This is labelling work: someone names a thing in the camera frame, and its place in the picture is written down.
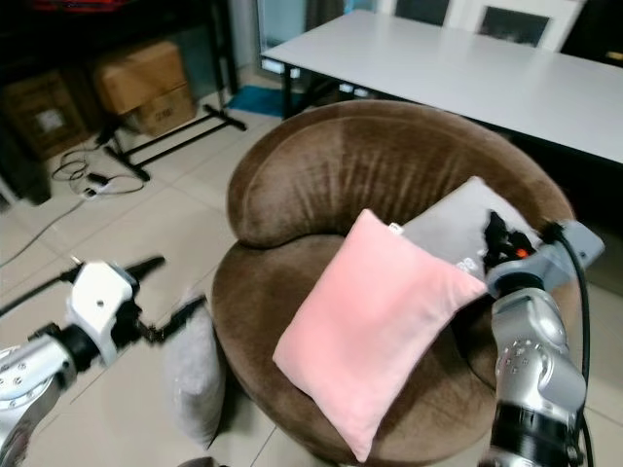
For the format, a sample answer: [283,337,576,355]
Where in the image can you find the large brown cardboard box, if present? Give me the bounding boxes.
[92,40,189,117]

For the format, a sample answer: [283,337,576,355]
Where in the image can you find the dark labelled cardboard box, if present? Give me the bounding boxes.
[5,70,92,162]

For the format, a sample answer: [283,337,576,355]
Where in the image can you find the white framed chair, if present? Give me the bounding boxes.
[458,0,587,52]
[372,0,468,27]

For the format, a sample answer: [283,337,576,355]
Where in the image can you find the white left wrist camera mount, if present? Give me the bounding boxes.
[66,261,138,339]

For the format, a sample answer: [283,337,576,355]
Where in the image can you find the blue floor mat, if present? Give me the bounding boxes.
[227,86,289,119]

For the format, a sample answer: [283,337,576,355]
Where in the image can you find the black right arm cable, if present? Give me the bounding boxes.
[541,222,597,467]

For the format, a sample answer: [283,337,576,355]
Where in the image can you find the power adapter with cable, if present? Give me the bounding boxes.
[0,146,147,266]

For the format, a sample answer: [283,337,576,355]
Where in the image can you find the grey printed pillow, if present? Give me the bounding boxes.
[401,175,543,279]

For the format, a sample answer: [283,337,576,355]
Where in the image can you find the brown round velvet sofa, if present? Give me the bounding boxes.
[211,99,577,466]

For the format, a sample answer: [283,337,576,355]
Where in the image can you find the grey fuzzy pillow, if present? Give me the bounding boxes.
[164,309,228,451]

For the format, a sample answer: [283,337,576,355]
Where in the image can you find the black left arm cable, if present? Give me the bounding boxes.
[0,267,75,318]

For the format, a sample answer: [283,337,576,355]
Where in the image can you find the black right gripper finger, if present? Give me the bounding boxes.
[483,209,510,266]

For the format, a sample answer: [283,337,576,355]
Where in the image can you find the pink square pillow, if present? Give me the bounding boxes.
[273,208,489,463]

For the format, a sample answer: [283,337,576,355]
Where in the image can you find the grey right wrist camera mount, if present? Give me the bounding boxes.
[487,222,607,299]

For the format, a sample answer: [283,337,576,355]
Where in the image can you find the small printed cardboard box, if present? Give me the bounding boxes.
[128,85,199,138]

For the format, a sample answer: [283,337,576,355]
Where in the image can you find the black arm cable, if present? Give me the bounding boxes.
[0,267,75,318]
[541,222,597,467]

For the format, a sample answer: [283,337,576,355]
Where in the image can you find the white long table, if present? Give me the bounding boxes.
[261,10,623,166]

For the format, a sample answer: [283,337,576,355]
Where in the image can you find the black metal rack stand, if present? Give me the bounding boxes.
[102,0,248,183]

